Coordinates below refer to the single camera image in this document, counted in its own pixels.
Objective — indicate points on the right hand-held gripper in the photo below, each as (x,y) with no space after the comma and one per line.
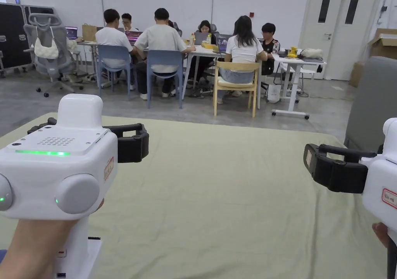
(383,179)

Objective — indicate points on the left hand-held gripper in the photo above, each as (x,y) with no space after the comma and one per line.
(62,167)

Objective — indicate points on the person's right hand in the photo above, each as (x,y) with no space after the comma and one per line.
(380,231)

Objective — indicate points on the person's left hand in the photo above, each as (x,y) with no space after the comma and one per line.
(34,248)

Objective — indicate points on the grey padded headboard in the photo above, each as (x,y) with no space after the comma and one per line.
(375,99)

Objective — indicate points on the brown cardboard carton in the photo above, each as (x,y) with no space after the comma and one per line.
(356,74)

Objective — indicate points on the white paper bag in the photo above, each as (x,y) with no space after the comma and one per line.
(274,93)

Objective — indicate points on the group of people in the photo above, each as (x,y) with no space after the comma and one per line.
(161,40)

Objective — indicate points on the black flight case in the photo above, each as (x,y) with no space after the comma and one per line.
(12,37)

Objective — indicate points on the white double door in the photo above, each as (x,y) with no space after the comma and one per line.
(338,37)

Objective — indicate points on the open cardboard carton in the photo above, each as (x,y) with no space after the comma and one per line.
(384,43)

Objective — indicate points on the bed with pale green sheet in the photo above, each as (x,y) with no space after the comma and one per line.
(217,198)

